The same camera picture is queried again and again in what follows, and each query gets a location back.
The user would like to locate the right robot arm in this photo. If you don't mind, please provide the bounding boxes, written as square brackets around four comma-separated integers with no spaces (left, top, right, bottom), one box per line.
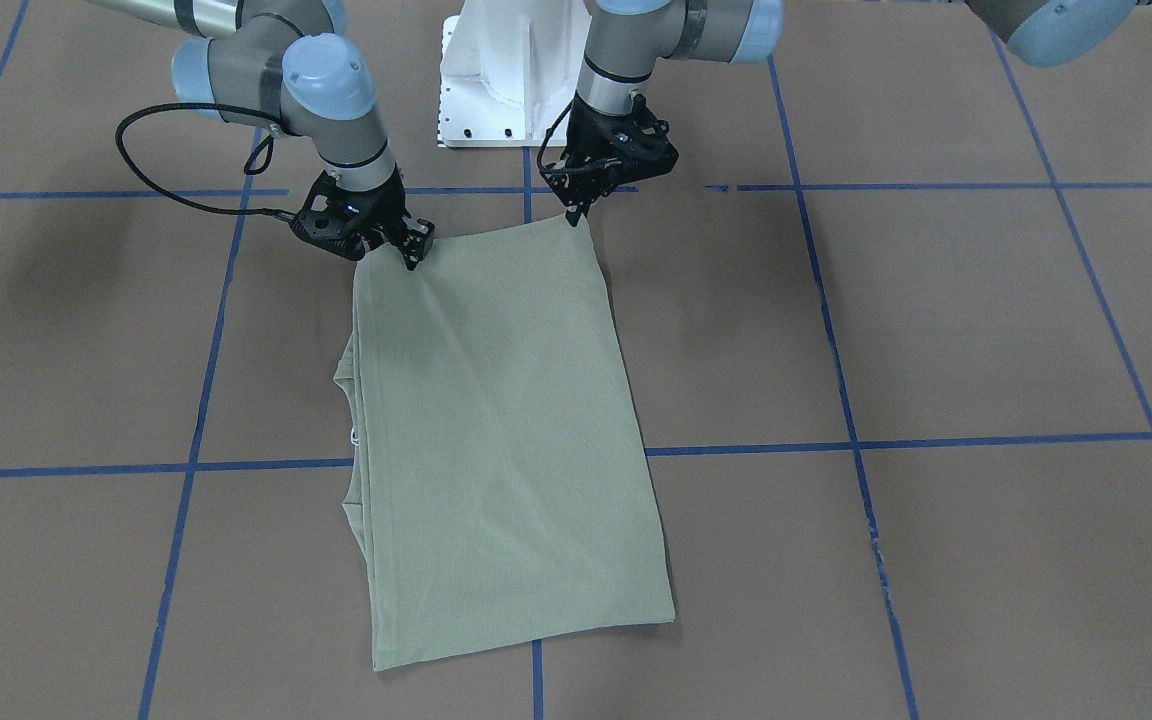
[108,1,434,270]

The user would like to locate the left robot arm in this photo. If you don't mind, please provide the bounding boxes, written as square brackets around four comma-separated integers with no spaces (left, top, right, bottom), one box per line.
[536,1,785,225]

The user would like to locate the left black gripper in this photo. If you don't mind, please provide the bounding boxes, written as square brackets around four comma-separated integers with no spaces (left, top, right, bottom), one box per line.
[536,92,679,228]

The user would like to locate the olive green long-sleeve shirt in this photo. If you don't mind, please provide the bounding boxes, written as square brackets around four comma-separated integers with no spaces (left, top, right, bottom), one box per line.
[335,217,676,673]

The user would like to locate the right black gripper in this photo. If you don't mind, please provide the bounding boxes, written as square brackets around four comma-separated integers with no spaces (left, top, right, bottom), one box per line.
[289,170,435,272]

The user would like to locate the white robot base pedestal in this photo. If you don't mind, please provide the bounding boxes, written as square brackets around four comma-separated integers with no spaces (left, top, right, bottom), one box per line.
[438,1,591,149]

